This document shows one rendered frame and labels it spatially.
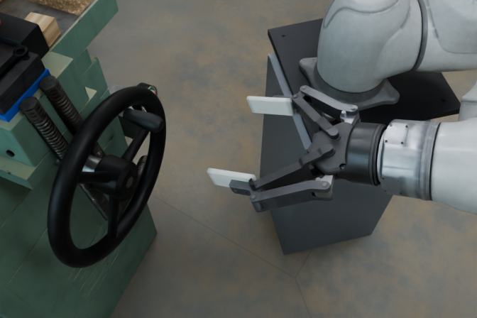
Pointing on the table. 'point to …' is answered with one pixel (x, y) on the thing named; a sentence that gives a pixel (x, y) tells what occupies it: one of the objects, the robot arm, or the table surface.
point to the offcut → (47, 25)
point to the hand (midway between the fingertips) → (238, 138)
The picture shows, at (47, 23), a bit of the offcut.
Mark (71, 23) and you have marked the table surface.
